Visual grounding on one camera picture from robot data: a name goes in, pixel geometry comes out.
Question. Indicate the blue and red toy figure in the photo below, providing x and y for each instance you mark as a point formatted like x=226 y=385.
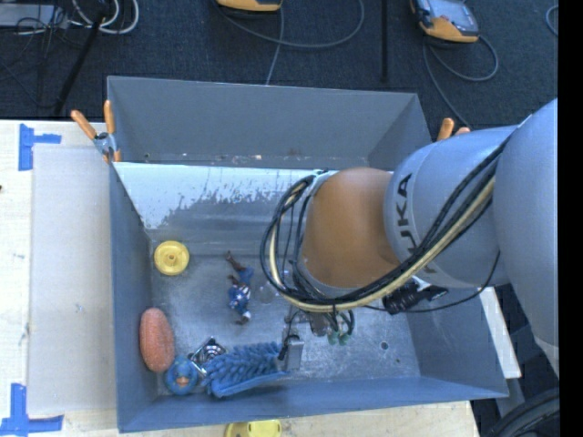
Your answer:
x=240 y=293

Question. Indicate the orange oval sponge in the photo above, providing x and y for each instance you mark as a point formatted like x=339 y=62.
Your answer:
x=156 y=339

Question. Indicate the yellow round plastic wheel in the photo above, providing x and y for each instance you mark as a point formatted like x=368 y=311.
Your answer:
x=165 y=249

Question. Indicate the grey metal bin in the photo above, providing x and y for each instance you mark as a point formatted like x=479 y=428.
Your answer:
x=255 y=125

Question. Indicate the blue noodle duster mitt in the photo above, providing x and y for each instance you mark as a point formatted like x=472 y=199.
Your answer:
x=246 y=367

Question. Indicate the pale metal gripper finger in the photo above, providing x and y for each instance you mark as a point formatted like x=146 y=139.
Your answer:
x=284 y=346
x=296 y=355

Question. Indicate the shiny metal tool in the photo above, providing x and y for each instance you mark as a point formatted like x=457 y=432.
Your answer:
x=210 y=351

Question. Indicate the clear round glass thing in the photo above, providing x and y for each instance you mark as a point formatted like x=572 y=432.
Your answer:
x=266 y=294

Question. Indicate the blue toy duck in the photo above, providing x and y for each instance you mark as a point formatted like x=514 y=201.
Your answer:
x=181 y=378

